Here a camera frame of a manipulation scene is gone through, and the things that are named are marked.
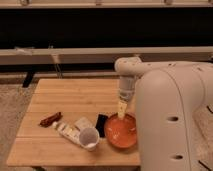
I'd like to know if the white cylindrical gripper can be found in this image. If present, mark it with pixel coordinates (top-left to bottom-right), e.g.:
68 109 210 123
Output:
118 76 136 119

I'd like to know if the orange ceramic bowl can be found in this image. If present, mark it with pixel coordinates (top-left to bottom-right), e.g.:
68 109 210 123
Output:
104 114 137 149

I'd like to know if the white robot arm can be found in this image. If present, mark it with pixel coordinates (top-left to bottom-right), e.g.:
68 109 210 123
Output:
115 57 213 171

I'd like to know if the black rectangular phone-like block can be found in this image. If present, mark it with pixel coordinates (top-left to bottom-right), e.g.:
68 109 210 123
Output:
95 114 108 138

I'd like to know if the white small packet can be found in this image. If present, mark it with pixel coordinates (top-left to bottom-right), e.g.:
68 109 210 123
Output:
74 117 93 131

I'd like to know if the white plastic cup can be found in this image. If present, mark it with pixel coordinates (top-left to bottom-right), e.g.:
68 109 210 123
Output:
79 127 100 151

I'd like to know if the white squeeze tube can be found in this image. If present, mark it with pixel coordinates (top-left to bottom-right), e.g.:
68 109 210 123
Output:
52 122 80 145

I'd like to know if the wooden table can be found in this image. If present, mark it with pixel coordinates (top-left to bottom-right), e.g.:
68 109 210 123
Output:
7 79 139 167

